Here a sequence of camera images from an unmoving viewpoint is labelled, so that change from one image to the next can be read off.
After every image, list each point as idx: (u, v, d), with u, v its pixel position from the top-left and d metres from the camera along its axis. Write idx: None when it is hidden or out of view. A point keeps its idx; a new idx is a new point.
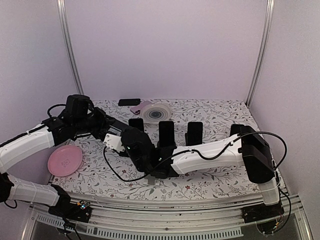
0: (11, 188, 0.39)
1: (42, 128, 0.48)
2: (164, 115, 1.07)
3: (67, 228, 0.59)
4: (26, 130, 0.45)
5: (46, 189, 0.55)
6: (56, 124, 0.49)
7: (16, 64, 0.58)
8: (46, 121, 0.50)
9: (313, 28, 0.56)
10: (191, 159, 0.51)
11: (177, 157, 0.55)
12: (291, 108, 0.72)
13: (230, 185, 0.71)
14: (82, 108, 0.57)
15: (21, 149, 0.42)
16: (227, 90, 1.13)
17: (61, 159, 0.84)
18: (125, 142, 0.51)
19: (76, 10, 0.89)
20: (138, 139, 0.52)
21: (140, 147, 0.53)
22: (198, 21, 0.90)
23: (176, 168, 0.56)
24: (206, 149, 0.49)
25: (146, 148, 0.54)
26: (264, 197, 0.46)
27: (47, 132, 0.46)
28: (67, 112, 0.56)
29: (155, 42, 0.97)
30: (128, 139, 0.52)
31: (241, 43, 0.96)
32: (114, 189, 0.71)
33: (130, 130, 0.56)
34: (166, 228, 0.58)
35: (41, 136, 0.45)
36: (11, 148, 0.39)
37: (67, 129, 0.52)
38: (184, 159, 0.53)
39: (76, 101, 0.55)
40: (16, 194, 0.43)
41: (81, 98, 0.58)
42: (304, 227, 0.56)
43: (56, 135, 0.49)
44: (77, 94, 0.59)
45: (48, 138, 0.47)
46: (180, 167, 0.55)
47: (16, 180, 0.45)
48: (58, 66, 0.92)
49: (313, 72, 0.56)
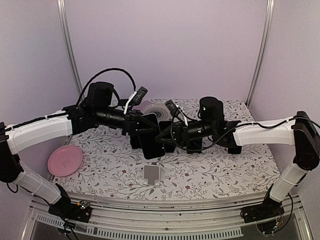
0: (19, 173, 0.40)
1: (62, 116, 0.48)
2: (164, 115, 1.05)
3: (66, 228, 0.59)
4: (45, 115, 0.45)
5: (51, 188, 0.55)
6: (77, 113, 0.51)
7: (15, 65, 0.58)
8: (69, 110, 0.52)
9: (313, 28, 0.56)
10: (252, 130, 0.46)
11: (241, 127, 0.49)
12: (291, 108, 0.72)
13: (230, 185, 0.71)
14: (105, 96, 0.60)
15: (37, 133, 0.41)
16: (227, 90, 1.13)
17: (61, 159, 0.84)
18: (202, 103, 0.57)
19: (76, 11, 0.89)
20: (215, 105, 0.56)
21: (214, 112, 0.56)
22: (198, 22, 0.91)
23: (236, 138, 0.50)
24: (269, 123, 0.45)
25: (218, 115, 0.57)
26: (273, 192, 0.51)
27: (66, 120, 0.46)
28: (88, 102, 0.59)
29: (156, 42, 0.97)
30: (207, 102, 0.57)
31: (241, 43, 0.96)
32: (114, 189, 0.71)
33: (209, 98, 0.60)
34: (166, 228, 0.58)
35: (59, 122, 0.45)
36: (26, 131, 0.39)
37: (86, 119, 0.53)
38: (246, 128, 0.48)
39: (97, 90, 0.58)
40: (20, 182, 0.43)
41: (104, 87, 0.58)
42: (304, 227, 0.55)
43: (75, 125, 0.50)
44: (100, 82, 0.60)
45: (67, 126, 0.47)
46: (241, 137, 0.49)
47: (26, 168, 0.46)
48: (57, 66, 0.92)
49: (312, 71, 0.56)
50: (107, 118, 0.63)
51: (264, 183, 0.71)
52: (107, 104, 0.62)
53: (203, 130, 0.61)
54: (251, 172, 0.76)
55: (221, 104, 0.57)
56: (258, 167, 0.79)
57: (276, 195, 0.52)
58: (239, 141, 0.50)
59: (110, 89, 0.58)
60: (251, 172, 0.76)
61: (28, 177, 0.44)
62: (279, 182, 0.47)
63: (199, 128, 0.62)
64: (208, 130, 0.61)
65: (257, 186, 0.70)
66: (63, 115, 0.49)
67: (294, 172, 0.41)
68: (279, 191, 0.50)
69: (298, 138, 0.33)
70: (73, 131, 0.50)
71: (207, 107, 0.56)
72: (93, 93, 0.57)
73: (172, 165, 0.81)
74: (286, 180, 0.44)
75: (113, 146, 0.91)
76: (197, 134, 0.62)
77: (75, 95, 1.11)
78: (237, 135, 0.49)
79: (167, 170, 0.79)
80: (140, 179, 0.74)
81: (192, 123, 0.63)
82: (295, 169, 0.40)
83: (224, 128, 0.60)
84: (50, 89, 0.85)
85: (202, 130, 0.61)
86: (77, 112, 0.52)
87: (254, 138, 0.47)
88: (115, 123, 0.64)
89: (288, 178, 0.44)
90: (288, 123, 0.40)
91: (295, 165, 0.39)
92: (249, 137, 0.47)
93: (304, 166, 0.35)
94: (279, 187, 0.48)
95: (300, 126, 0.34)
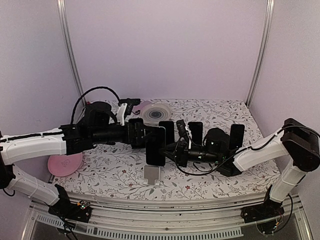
0: (11, 180, 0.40)
1: (57, 134, 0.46)
2: (164, 115, 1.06)
3: (67, 228, 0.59)
4: (41, 132, 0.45)
5: (49, 190, 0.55)
6: (73, 133, 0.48)
7: (14, 66, 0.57)
8: (65, 128, 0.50)
9: (313, 28, 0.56)
10: (247, 155, 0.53)
11: (238, 155, 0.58)
12: (291, 108, 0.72)
13: (230, 185, 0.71)
14: (101, 119, 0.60)
15: (29, 148, 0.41)
16: (227, 90, 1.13)
17: (61, 159, 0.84)
18: (210, 138, 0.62)
19: (77, 11, 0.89)
20: (223, 139, 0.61)
21: (221, 146, 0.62)
22: (198, 22, 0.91)
23: (237, 165, 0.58)
24: (258, 142, 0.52)
25: (225, 148, 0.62)
26: (273, 193, 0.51)
27: (61, 140, 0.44)
28: (84, 122, 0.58)
29: (156, 41, 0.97)
30: (214, 136, 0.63)
31: (241, 42, 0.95)
32: (114, 189, 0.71)
33: (213, 129, 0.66)
34: (167, 228, 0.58)
35: (54, 141, 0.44)
36: (19, 146, 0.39)
37: (82, 140, 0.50)
38: (242, 155, 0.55)
39: (93, 112, 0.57)
40: (15, 186, 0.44)
41: (100, 109, 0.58)
42: (304, 227, 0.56)
43: (69, 146, 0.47)
44: (96, 103, 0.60)
45: (61, 146, 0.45)
46: (241, 164, 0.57)
47: (20, 172, 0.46)
48: (57, 66, 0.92)
49: (313, 71, 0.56)
50: (108, 136, 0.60)
51: (264, 183, 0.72)
52: (105, 124, 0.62)
53: (203, 156, 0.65)
54: (251, 171, 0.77)
55: (228, 138, 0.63)
56: (258, 167, 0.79)
57: (276, 196, 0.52)
58: (241, 167, 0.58)
59: (106, 112, 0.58)
60: (251, 172, 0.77)
61: (21, 182, 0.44)
62: (279, 183, 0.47)
63: (200, 153, 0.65)
64: (211, 157, 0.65)
65: (257, 186, 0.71)
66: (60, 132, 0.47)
67: (294, 173, 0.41)
68: (279, 192, 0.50)
69: (291, 147, 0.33)
70: (68, 151, 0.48)
71: (215, 141, 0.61)
72: (90, 115, 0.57)
73: (173, 165, 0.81)
74: (286, 181, 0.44)
75: (113, 146, 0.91)
76: (196, 158, 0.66)
77: (74, 95, 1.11)
78: (237, 163, 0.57)
79: (167, 169, 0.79)
80: (140, 180, 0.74)
81: (196, 147, 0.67)
82: (295, 170, 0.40)
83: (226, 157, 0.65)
84: (50, 89, 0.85)
85: (203, 156, 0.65)
86: (73, 132, 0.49)
87: (252, 162, 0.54)
88: (114, 140, 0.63)
89: (287, 179, 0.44)
90: (277, 137, 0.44)
91: (294, 167, 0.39)
92: (247, 162, 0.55)
93: (306, 168, 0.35)
94: (280, 188, 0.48)
95: (290, 134, 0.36)
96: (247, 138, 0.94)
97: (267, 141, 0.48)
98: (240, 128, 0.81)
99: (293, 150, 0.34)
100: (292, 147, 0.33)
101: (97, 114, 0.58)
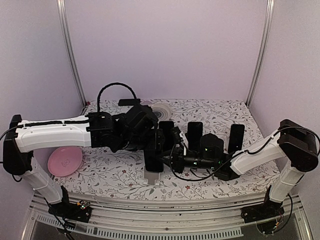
0: (26, 171, 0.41)
1: (81, 124, 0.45)
2: (164, 114, 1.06)
3: (67, 228, 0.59)
4: (62, 120, 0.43)
5: (55, 190, 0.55)
6: (106, 125, 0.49)
7: (14, 66, 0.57)
8: (93, 116, 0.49)
9: (313, 28, 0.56)
10: (244, 159, 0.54)
11: (234, 158, 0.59)
12: (291, 107, 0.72)
13: (230, 185, 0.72)
14: (143, 126, 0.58)
15: (49, 137, 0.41)
16: (227, 90, 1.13)
17: (61, 159, 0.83)
18: (205, 144, 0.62)
19: (77, 11, 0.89)
20: (218, 145, 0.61)
21: (216, 151, 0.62)
22: (198, 22, 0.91)
23: (235, 169, 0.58)
24: (254, 146, 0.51)
25: (220, 153, 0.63)
26: (273, 194, 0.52)
27: (84, 131, 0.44)
28: (124, 120, 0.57)
29: (156, 41, 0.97)
30: (209, 142, 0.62)
31: (241, 42, 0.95)
32: (114, 189, 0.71)
33: (209, 134, 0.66)
34: (167, 228, 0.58)
35: (76, 132, 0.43)
36: (37, 135, 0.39)
37: (110, 134, 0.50)
38: (239, 159, 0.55)
39: (143, 116, 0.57)
40: (29, 178, 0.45)
41: (150, 117, 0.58)
42: (304, 227, 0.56)
43: (95, 137, 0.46)
44: (148, 110, 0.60)
45: (85, 137, 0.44)
46: (239, 168, 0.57)
47: (37, 166, 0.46)
48: (57, 66, 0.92)
49: (312, 71, 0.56)
50: (137, 141, 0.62)
51: (264, 183, 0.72)
52: (142, 133, 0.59)
53: (199, 161, 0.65)
54: (251, 172, 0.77)
55: (221, 142, 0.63)
56: (258, 167, 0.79)
57: (276, 196, 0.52)
58: (238, 171, 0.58)
59: (154, 122, 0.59)
60: (251, 172, 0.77)
61: (35, 176, 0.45)
62: (278, 183, 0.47)
63: (196, 158, 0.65)
64: (207, 163, 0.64)
65: (257, 186, 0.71)
66: (85, 122, 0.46)
67: (293, 173, 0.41)
68: (279, 193, 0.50)
69: (287, 148, 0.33)
70: (92, 144, 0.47)
71: (209, 148, 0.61)
72: (138, 116, 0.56)
73: None
74: (285, 181, 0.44)
75: None
76: (193, 163, 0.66)
77: (75, 95, 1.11)
78: (234, 167, 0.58)
79: (166, 169, 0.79)
80: (140, 179, 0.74)
81: (191, 152, 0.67)
82: (293, 171, 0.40)
83: (222, 161, 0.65)
84: (50, 89, 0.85)
85: (198, 162, 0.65)
86: (102, 123, 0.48)
87: (249, 166, 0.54)
88: (137, 144, 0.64)
89: (287, 180, 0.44)
90: (274, 139, 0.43)
91: (292, 168, 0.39)
92: (245, 166, 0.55)
93: (303, 168, 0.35)
94: (280, 188, 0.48)
95: (286, 136, 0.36)
96: (247, 138, 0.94)
97: (263, 144, 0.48)
98: (240, 128, 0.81)
99: (292, 152, 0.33)
100: (290, 149, 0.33)
101: (145, 120, 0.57)
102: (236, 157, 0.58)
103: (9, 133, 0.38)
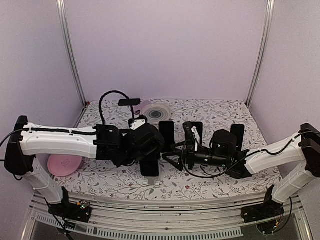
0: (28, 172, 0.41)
1: (88, 136, 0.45)
2: (164, 114, 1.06)
3: (66, 228, 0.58)
4: (70, 129, 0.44)
5: (55, 190, 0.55)
6: (112, 141, 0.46)
7: (14, 66, 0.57)
8: (101, 128, 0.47)
9: (313, 28, 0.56)
10: (260, 158, 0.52)
11: (251, 156, 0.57)
12: (291, 107, 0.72)
13: (230, 185, 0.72)
14: (150, 146, 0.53)
15: (53, 145, 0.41)
16: (227, 90, 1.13)
17: (61, 159, 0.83)
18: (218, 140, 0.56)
19: (77, 11, 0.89)
20: (231, 141, 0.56)
21: (229, 148, 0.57)
22: (198, 22, 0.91)
23: (249, 168, 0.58)
24: (273, 145, 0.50)
25: (233, 150, 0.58)
26: None
27: (91, 144, 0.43)
28: (131, 135, 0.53)
29: (156, 41, 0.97)
30: (222, 138, 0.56)
31: (241, 42, 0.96)
32: (114, 189, 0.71)
33: (220, 130, 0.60)
34: (166, 228, 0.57)
35: (81, 143, 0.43)
36: (43, 141, 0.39)
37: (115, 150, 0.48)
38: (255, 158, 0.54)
39: (151, 137, 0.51)
40: (30, 178, 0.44)
41: (158, 138, 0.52)
42: (304, 227, 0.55)
43: (101, 150, 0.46)
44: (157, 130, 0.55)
45: (90, 150, 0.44)
46: (253, 167, 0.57)
47: (38, 167, 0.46)
48: (57, 66, 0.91)
49: (313, 71, 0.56)
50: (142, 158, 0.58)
51: (264, 183, 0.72)
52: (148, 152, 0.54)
53: (210, 159, 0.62)
54: None
55: (234, 138, 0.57)
56: None
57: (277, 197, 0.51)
58: (253, 169, 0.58)
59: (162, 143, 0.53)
60: None
61: (36, 177, 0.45)
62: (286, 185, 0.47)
63: (207, 155, 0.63)
64: (219, 160, 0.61)
65: (257, 186, 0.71)
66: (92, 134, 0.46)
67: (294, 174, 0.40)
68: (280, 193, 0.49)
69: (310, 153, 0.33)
70: (97, 156, 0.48)
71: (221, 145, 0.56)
72: (146, 135, 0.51)
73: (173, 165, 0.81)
74: (292, 182, 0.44)
75: None
76: (204, 161, 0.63)
77: (74, 95, 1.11)
78: (250, 165, 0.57)
79: (166, 169, 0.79)
80: (140, 180, 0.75)
81: (202, 149, 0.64)
82: (306, 175, 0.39)
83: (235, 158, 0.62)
84: (50, 89, 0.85)
85: (209, 159, 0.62)
86: (109, 138, 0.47)
87: (265, 165, 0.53)
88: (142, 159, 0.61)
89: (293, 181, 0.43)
90: (295, 142, 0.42)
91: (305, 171, 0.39)
92: (260, 165, 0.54)
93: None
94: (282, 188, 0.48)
95: (309, 141, 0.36)
96: (247, 138, 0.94)
97: (283, 144, 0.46)
98: (240, 128, 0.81)
99: (313, 156, 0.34)
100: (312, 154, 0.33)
101: (152, 140, 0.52)
102: (253, 155, 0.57)
103: (13, 135, 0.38)
